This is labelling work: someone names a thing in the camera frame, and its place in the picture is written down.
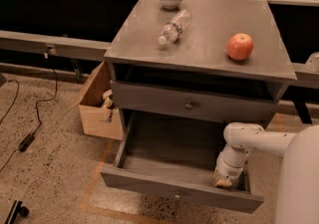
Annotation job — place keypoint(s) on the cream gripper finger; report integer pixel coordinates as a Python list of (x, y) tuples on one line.
[(218, 180)]

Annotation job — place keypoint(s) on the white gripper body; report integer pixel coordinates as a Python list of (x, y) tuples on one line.
[(227, 169)]

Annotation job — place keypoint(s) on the grey drawer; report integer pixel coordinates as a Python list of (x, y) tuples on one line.
[(174, 157), (203, 106)]

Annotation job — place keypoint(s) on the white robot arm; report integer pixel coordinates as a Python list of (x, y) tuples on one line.
[(298, 189)]

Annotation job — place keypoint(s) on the grey wooden drawer cabinet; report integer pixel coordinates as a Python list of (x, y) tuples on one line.
[(197, 61)]

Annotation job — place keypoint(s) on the grey top drawer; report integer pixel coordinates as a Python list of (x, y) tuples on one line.
[(203, 106)]

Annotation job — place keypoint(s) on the open cardboard box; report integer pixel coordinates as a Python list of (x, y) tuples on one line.
[(97, 120)]

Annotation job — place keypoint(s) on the red apple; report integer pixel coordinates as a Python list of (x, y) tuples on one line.
[(239, 47)]

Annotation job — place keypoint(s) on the clear plastic water bottle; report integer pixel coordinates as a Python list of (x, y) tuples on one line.
[(175, 27)]

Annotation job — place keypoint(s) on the black caster wheel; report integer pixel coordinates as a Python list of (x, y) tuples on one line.
[(17, 208)]

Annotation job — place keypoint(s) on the grey metal railing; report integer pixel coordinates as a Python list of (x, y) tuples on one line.
[(93, 50)]

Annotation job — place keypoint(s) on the black power adapter with cable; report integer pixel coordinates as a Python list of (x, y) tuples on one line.
[(29, 138)]

